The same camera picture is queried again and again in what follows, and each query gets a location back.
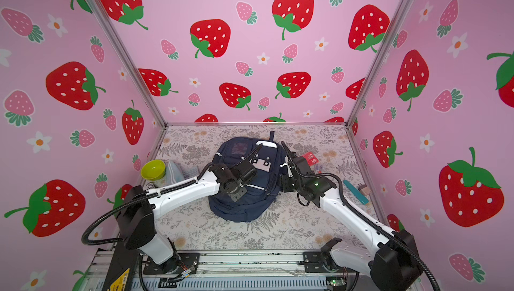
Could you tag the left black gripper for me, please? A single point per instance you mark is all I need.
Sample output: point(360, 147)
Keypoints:
point(241, 193)

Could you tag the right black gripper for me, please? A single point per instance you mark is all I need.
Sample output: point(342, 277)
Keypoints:
point(283, 183)

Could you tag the navy blue student backpack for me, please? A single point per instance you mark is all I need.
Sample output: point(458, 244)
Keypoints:
point(264, 187)

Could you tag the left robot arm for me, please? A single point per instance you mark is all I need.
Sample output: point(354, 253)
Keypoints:
point(137, 216)

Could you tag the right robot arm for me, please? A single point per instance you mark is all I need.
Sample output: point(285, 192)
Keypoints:
point(395, 263)

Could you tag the red small card pack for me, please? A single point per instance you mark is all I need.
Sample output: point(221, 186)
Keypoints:
point(310, 158)

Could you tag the teal pen case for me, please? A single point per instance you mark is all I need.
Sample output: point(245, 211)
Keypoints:
point(359, 196)

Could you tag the green lid clear jar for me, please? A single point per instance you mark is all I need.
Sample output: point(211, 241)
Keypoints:
point(153, 172)

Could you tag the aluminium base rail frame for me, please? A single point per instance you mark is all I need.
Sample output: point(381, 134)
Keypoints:
point(237, 270)

